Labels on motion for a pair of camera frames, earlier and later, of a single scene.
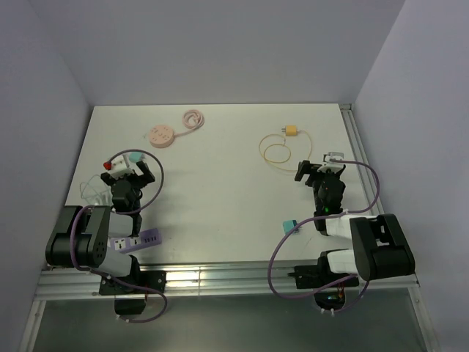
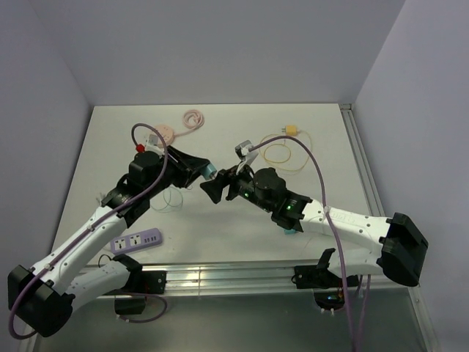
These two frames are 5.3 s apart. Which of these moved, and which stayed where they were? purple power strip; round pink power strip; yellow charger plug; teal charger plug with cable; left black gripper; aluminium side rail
Moved: teal charger plug with cable; left black gripper; round pink power strip
Stayed: purple power strip; yellow charger plug; aluminium side rail
